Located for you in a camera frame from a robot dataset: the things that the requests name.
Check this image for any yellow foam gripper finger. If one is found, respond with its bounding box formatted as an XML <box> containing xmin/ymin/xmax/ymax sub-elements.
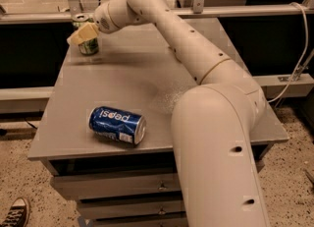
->
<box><xmin>67</xmin><ymin>22</ymin><xmax>99</xmax><ymax>45</ymax></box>

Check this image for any green soda can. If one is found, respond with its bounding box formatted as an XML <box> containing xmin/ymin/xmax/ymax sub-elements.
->
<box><xmin>73</xmin><ymin>14</ymin><xmax>98</xmax><ymax>55</ymax></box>

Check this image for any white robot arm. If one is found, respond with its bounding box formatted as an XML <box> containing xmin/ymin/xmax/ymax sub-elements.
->
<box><xmin>68</xmin><ymin>0</ymin><xmax>271</xmax><ymax>227</ymax></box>

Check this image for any blue Pepsi can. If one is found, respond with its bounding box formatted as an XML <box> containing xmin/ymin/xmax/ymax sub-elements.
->
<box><xmin>88</xmin><ymin>106</ymin><xmax>146</xmax><ymax>144</ymax></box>

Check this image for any grey drawer cabinet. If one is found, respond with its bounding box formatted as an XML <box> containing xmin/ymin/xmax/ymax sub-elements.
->
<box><xmin>28</xmin><ymin>25</ymin><xmax>286</xmax><ymax>227</ymax></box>

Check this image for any top grey drawer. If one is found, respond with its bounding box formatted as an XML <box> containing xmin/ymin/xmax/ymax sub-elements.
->
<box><xmin>50</xmin><ymin>161</ymin><xmax>265</xmax><ymax>201</ymax></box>

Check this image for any grey drawer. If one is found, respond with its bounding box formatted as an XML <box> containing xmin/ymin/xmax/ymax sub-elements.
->
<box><xmin>93</xmin><ymin>213</ymin><xmax>188</xmax><ymax>227</ymax></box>
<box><xmin>78</xmin><ymin>198</ymin><xmax>184</xmax><ymax>219</ymax></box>
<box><xmin>50</xmin><ymin>161</ymin><xmax>265</xmax><ymax>201</ymax></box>

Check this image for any middle grey drawer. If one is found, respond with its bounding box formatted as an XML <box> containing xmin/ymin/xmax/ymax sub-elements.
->
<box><xmin>78</xmin><ymin>198</ymin><xmax>184</xmax><ymax>219</ymax></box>

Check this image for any black white sneaker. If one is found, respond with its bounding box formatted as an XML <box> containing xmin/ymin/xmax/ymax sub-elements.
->
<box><xmin>0</xmin><ymin>198</ymin><xmax>30</xmax><ymax>227</ymax></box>

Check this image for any bottom grey drawer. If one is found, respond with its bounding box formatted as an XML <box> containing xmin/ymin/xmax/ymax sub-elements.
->
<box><xmin>93</xmin><ymin>213</ymin><xmax>188</xmax><ymax>227</ymax></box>

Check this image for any white cable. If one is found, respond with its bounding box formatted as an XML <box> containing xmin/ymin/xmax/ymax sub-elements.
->
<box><xmin>267</xmin><ymin>2</ymin><xmax>310</xmax><ymax>104</ymax></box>

